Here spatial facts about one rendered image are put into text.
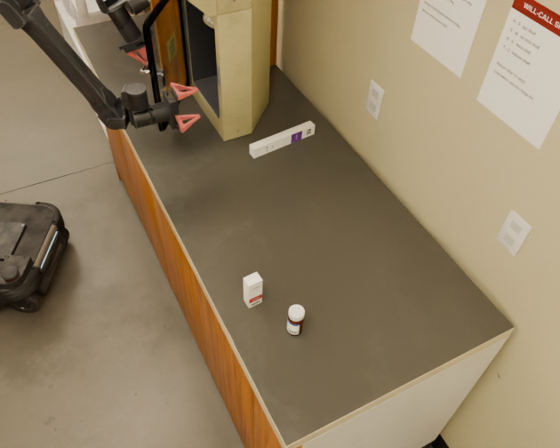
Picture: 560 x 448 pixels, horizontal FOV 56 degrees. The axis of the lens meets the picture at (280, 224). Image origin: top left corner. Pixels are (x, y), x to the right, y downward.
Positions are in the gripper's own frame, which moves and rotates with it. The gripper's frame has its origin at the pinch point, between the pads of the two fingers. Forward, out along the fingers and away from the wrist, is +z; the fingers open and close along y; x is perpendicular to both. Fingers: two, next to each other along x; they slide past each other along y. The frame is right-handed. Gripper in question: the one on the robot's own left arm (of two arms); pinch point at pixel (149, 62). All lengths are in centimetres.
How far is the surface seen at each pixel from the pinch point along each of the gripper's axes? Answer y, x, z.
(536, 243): -105, 52, 52
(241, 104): -22.3, -1.1, 24.1
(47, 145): 152, -78, 60
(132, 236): 83, -19, 93
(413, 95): -80, 10, 29
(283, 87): -24, -35, 41
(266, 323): -38, 73, 47
